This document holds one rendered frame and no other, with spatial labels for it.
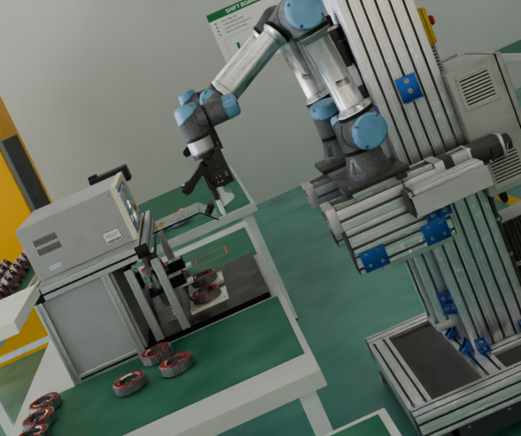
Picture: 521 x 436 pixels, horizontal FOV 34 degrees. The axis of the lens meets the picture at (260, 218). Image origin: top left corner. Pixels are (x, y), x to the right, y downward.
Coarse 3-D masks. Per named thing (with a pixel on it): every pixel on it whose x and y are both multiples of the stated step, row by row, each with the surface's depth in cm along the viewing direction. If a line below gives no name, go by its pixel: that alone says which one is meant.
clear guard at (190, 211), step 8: (184, 208) 355; (192, 208) 348; (200, 208) 342; (208, 208) 350; (168, 216) 354; (176, 216) 346; (184, 216) 338; (192, 216) 334; (216, 216) 339; (168, 224) 337; (152, 232) 335
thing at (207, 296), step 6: (204, 288) 324; (210, 288) 323; (216, 288) 318; (192, 294) 321; (198, 294) 322; (204, 294) 315; (210, 294) 315; (216, 294) 317; (198, 300) 316; (204, 300) 315
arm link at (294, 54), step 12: (288, 48) 337; (300, 48) 338; (288, 60) 339; (300, 60) 338; (300, 72) 339; (312, 72) 340; (300, 84) 342; (312, 84) 340; (312, 96) 341; (324, 96) 340
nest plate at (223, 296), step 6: (222, 288) 326; (222, 294) 318; (192, 300) 327; (210, 300) 317; (216, 300) 314; (222, 300) 314; (192, 306) 320; (198, 306) 316; (204, 306) 314; (210, 306) 314; (192, 312) 314
